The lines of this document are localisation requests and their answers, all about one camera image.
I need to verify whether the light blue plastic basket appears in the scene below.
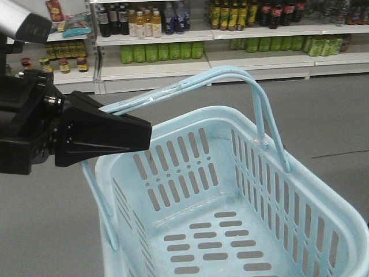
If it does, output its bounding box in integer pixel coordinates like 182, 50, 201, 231
81, 66, 368, 276

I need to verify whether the white supermarket shelf unit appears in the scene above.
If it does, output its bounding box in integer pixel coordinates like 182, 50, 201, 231
5, 0, 369, 95

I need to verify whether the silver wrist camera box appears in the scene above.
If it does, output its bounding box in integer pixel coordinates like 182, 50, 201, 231
1, 1, 52, 44

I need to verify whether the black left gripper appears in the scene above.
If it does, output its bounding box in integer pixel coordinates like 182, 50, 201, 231
1, 70, 152, 175

